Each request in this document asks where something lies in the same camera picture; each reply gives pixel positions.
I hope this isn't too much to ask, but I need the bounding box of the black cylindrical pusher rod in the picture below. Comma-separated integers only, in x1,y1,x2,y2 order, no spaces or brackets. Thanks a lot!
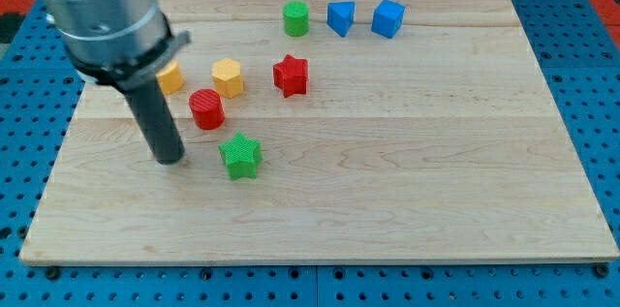
124,79,185,165

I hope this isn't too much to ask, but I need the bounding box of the red cylinder block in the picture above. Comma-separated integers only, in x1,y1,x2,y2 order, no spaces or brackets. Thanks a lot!
189,89,225,130

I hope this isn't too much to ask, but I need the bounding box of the yellow block behind arm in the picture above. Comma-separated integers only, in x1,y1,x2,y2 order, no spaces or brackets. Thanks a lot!
156,59,184,95

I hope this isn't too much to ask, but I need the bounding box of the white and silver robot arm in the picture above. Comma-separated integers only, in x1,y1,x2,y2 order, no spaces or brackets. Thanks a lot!
44,0,191,165

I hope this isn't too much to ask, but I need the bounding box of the green star block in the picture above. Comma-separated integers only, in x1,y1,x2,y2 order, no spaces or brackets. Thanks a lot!
218,132,263,180

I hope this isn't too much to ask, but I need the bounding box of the red star block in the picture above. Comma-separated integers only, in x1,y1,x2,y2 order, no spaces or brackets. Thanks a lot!
272,54,309,98

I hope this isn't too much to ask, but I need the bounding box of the yellow hexagon block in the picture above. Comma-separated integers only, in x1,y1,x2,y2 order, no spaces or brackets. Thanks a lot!
212,58,244,99

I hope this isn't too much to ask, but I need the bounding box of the green cylinder block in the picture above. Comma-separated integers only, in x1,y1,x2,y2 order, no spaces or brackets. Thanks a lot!
282,1,310,37

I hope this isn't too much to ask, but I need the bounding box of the wooden board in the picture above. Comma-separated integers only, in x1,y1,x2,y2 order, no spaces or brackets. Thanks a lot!
19,0,619,266

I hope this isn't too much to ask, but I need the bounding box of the blue triangular prism block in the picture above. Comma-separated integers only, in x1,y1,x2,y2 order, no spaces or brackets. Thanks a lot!
326,1,356,37

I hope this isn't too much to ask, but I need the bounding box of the blue cube block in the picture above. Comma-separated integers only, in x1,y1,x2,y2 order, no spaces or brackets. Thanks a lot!
371,0,406,39

